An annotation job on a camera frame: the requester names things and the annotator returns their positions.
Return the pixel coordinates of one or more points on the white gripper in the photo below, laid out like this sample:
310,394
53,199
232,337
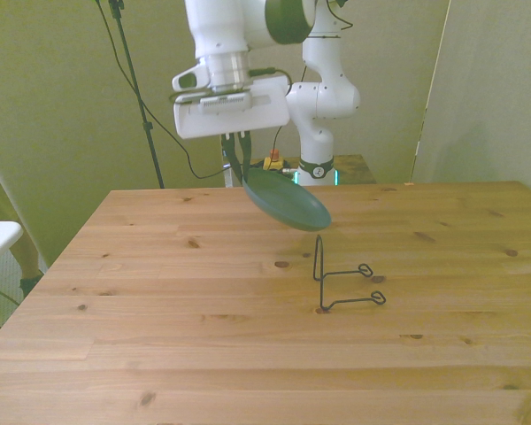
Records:
234,119

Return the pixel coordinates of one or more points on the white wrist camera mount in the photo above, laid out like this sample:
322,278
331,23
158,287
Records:
192,79

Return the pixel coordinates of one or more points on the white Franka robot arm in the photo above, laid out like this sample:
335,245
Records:
327,102

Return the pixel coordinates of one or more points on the cream folding closet door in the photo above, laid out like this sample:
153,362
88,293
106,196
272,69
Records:
491,88

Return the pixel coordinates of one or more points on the yellow emergency stop box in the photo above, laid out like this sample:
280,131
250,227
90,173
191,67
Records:
274,155

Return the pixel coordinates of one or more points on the teal round plate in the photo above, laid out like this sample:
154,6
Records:
287,203

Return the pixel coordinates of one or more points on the black tripod pole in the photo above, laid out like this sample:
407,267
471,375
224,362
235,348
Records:
147,127

